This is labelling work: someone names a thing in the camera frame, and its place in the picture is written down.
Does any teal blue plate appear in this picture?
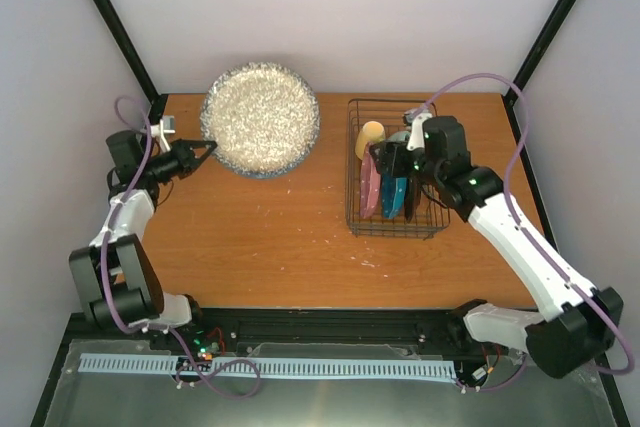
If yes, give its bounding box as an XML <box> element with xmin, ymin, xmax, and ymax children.
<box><xmin>381</xmin><ymin>175</ymin><xmax>407</xmax><ymax>219</ymax></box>

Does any mint green ceramic bowl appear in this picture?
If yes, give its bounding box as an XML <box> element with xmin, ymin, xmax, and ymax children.
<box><xmin>388</xmin><ymin>130</ymin><xmax>411</xmax><ymax>143</ymax></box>

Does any pink polka dot plate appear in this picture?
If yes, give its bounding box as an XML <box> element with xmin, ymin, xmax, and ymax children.
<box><xmin>359</xmin><ymin>142</ymin><xmax>381</xmax><ymax>219</ymax></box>

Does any black rimmed cream plate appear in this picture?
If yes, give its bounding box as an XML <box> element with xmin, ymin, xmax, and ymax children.
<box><xmin>404</xmin><ymin>177</ymin><xmax>422</xmax><ymax>223</ymax></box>

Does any yellow ceramic mug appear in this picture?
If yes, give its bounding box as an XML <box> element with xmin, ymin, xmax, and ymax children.
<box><xmin>354</xmin><ymin>121</ymin><xmax>386</xmax><ymax>160</ymax></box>

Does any speckled large stoneware plate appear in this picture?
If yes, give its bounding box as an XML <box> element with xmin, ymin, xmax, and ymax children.
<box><xmin>199</xmin><ymin>62</ymin><xmax>321</xmax><ymax>179</ymax></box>

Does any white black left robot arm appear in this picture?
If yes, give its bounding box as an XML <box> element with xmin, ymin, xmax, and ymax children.
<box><xmin>69</xmin><ymin>130</ymin><xmax>217</xmax><ymax>350</ymax></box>

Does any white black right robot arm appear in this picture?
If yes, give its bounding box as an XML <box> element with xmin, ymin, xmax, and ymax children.
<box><xmin>362</xmin><ymin>111</ymin><xmax>624</xmax><ymax>379</ymax></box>

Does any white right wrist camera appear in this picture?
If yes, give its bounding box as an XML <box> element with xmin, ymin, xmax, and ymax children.
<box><xmin>403</xmin><ymin>105</ymin><xmax>433</xmax><ymax>151</ymax></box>

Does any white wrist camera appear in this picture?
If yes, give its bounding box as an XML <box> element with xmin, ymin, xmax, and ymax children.
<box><xmin>403</xmin><ymin>105</ymin><xmax>433</xmax><ymax>151</ymax></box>
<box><xmin>148</xmin><ymin>115</ymin><xmax>176</xmax><ymax>153</ymax></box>

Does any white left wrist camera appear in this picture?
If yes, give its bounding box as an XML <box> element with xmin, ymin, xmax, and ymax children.
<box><xmin>148</xmin><ymin>115</ymin><xmax>176</xmax><ymax>153</ymax></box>

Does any dark wire dish rack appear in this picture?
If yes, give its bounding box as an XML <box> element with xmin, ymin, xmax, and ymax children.
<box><xmin>345</xmin><ymin>98</ymin><xmax>451</xmax><ymax>239</ymax></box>

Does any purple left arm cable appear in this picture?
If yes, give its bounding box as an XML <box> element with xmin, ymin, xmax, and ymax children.
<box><xmin>99</xmin><ymin>95</ymin><xmax>262</xmax><ymax>398</ymax></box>

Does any black frame post right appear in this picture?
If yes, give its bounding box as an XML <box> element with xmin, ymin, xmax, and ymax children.
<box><xmin>503</xmin><ymin>0</ymin><xmax>610</xmax><ymax>103</ymax></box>

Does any black frame post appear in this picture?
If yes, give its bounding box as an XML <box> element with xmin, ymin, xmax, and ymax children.
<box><xmin>92</xmin><ymin>0</ymin><xmax>162</xmax><ymax>104</ymax></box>
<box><xmin>503</xmin><ymin>0</ymin><xmax>610</xmax><ymax>103</ymax></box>

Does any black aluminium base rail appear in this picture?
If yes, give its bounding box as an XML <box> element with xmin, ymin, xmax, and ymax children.
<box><xmin>64</xmin><ymin>307</ymin><xmax>599</xmax><ymax>363</ymax></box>

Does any left electronics board with wires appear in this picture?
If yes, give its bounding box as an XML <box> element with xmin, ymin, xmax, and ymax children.
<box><xmin>192</xmin><ymin>327</ymin><xmax>226</xmax><ymax>361</ymax></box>

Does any light blue slotted cable duct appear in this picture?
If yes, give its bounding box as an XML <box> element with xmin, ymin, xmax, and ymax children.
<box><xmin>77</xmin><ymin>353</ymin><xmax>457</xmax><ymax>383</ymax></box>

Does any black frame post left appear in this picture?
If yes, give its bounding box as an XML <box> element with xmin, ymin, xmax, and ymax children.
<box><xmin>92</xmin><ymin>0</ymin><xmax>162</xmax><ymax>104</ymax></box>

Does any right connector with wires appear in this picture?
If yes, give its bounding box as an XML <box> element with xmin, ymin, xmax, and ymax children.
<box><xmin>472</xmin><ymin>342</ymin><xmax>507</xmax><ymax>386</ymax></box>

